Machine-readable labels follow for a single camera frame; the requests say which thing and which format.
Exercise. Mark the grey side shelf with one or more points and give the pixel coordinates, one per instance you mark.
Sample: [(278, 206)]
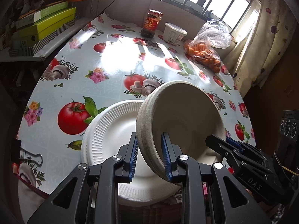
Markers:
[(50, 47)]

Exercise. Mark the plastic bag of oranges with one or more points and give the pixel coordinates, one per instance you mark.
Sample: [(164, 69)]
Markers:
[(213, 35)]

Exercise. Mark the floral cream curtain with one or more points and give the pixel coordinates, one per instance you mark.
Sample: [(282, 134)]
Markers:
[(253, 58)]

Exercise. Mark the black white striped box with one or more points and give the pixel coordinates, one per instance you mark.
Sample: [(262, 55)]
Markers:
[(28, 51)]

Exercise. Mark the red label sauce jar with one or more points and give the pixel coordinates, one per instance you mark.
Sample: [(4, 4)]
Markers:
[(151, 22)]

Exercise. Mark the white plastic tub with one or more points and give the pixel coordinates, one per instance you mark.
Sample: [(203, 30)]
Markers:
[(173, 34)]

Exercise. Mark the floral fruit print tablecloth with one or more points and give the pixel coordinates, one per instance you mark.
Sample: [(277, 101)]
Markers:
[(104, 63)]

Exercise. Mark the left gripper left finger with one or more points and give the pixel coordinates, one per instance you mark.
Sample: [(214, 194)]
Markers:
[(119, 168)]

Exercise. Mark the black binder clip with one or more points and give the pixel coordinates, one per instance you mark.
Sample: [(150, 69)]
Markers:
[(20, 154)]

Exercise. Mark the white green flat box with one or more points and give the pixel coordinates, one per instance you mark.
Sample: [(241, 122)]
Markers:
[(37, 15)]

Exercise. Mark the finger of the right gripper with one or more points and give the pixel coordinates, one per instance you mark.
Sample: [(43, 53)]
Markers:
[(235, 158), (244, 148)]

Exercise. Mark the lime green flat box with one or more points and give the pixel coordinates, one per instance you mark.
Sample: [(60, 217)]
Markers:
[(31, 35)]

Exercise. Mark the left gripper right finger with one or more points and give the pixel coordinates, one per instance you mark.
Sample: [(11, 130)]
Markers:
[(180, 168)]

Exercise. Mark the white foam plate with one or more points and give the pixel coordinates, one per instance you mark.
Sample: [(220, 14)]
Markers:
[(102, 139), (122, 110)]

